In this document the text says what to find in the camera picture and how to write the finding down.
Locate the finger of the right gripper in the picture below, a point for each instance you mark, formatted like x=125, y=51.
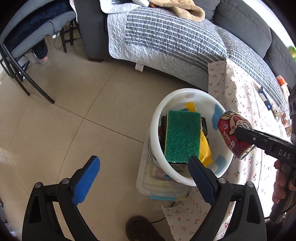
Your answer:
x=261, y=140

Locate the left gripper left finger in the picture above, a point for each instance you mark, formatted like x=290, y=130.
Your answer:
x=41, y=222

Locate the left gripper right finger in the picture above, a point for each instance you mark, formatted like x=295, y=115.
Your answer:
x=247, y=220

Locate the red cartoon face can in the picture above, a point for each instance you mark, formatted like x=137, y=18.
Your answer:
x=227, y=125

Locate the yellow cloth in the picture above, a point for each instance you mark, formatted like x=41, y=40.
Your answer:
x=204, y=149

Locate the yellow green sponge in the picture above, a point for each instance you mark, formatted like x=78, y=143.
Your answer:
x=182, y=136

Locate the white plastic trash bin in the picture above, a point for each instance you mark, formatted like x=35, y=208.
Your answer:
x=210, y=110

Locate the person's right hand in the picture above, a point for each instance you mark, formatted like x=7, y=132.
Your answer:
x=279, y=184

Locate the small blue white box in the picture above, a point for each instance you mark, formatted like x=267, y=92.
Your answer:
x=265, y=98

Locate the cherry print tablecloth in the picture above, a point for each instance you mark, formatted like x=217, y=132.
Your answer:
x=235, y=90

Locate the dark brown slipper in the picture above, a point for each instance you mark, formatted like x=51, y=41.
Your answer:
x=139, y=228

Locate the clear plastic storage box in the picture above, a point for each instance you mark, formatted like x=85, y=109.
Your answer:
x=153, y=182

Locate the grey striped quilt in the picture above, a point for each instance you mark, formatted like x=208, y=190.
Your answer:
x=157, y=38

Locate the seated person's leg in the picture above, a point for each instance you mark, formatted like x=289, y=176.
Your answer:
x=41, y=51

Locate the grey padded chair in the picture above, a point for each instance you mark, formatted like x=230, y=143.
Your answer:
x=23, y=25

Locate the dark grey sofa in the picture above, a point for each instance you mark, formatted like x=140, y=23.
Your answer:
x=234, y=16

